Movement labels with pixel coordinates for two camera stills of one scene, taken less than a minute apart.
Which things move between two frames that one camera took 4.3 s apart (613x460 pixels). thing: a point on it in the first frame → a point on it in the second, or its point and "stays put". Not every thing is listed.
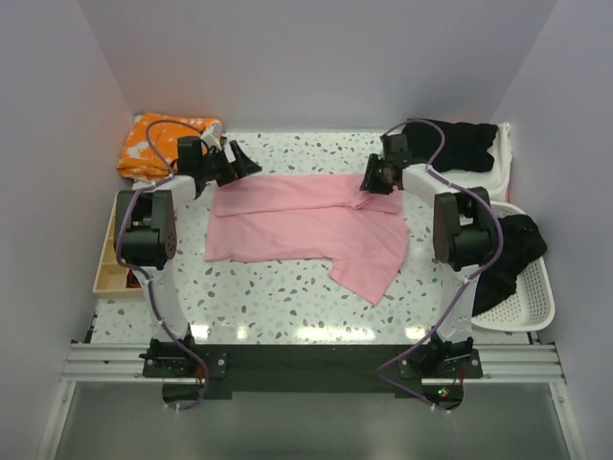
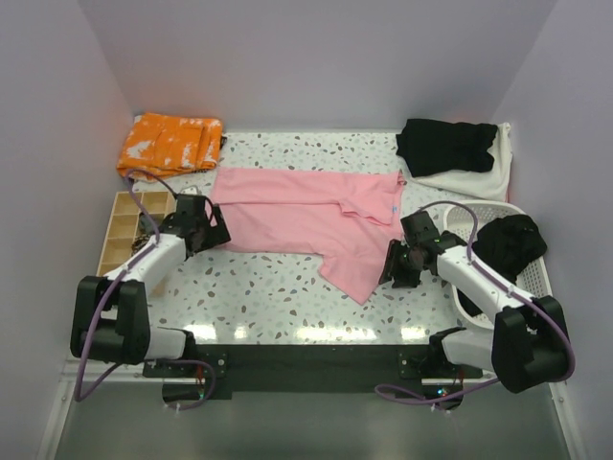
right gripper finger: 373,177 → 390,261
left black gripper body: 213,157 → 212,236
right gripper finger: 386,184 → 405,279
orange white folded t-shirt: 136,157 stays put
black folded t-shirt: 465,148 stays put
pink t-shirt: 360,235 stays put
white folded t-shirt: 497,181 stays put
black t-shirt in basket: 520,242 stays put
